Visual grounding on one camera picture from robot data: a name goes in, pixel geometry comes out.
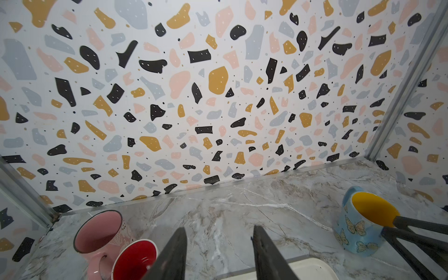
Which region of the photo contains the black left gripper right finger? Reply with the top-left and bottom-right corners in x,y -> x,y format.
252,225 -> 299,280

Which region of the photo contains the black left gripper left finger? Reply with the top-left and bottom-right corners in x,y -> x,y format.
142,227 -> 187,280

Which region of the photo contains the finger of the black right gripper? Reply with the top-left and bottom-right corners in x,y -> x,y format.
381,227 -> 448,280
393,217 -> 448,236

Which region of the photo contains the white mug red inside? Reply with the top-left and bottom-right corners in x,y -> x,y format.
111,239 -> 159,280

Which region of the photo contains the blue glazed mug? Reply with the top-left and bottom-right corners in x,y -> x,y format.
333,186 -> 400,257

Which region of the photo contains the pink mug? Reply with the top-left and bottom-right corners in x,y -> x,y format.
73,210 -> 135,280

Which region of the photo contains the beige rectangular tray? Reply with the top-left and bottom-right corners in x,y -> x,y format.
215,258 -> 338,280

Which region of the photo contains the aluminium corner post left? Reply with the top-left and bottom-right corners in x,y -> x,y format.
1,156 -> 60,229

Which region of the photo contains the aluminium corner post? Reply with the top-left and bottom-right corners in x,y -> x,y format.
364,1 -> 448,162
1,156 -> 60,229

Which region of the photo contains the aluminium corner post right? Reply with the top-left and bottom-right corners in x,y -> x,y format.
364,1 -> 448,162

